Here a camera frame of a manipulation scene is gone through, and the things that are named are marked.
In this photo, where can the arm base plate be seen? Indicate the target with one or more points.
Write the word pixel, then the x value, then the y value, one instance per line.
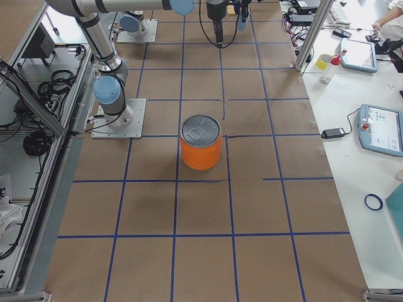
pixel 139 32
pixel 128 125

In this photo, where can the aluminium frame post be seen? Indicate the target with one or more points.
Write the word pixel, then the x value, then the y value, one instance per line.
pixel 318 21

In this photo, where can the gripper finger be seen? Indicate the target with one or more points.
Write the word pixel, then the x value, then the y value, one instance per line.
pixel 219 36

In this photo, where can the orange tin can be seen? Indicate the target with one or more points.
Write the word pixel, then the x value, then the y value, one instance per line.
pixel 200 142

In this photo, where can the white plastic cup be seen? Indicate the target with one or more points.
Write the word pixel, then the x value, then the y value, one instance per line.
pixel 243 20

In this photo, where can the teach pendant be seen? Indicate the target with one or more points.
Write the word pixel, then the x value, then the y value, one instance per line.
pixel 380 129
pixel 359 55

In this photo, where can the far teach pendant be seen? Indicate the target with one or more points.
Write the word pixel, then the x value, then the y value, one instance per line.
pixel 359 55

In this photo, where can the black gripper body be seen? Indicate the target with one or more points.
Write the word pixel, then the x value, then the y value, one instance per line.
pixel 215 12

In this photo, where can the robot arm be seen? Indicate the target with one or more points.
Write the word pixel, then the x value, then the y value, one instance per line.
pixel 216 10
pixel 109 89

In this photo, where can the yellow tape roll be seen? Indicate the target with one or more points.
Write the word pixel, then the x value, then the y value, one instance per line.
pixel 322 61

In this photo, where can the black power brick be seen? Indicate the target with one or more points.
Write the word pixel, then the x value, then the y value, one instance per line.
pixel 333 133

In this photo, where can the near teach pendant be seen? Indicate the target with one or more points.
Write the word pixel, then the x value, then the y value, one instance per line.
pixel 380 129

